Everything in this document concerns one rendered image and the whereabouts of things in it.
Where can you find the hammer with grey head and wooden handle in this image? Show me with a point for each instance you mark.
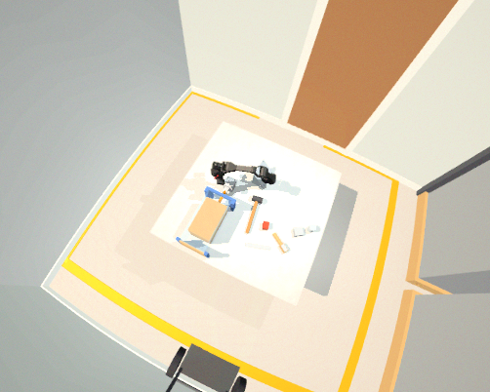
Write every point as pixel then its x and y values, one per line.
pixel 257 200

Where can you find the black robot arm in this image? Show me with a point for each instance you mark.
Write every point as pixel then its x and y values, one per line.
pixel 227 167

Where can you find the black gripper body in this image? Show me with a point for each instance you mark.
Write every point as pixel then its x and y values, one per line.
pixel 220 179

